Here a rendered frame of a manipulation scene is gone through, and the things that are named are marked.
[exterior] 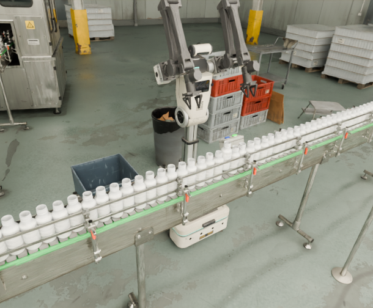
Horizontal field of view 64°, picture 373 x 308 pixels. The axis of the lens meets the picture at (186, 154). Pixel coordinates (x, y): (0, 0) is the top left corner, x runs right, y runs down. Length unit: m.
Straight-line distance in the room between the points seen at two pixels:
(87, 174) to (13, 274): 0.79
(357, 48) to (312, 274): 5.89
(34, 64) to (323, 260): 4.27
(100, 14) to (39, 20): 6.18
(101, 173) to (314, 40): 7.15
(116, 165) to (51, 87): 3.09
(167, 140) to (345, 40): 5.56
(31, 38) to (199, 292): 3.86
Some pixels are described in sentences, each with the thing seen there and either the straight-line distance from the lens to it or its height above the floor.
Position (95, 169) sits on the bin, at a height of 0.88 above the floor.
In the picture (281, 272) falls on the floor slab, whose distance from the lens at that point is 2.60.
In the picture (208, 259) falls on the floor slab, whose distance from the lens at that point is 2.54.
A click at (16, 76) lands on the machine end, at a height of 0.62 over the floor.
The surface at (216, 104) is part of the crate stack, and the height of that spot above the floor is 0.57.
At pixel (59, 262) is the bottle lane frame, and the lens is 1.40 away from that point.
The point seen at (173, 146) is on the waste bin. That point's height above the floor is 0.33.
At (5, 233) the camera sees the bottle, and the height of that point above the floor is 1.12.
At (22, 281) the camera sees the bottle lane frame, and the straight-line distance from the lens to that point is 1.42.
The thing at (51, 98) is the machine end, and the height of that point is 0.28.
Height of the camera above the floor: 1.94
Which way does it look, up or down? 31 degrees down
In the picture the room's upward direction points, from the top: 3 degrees clockwise
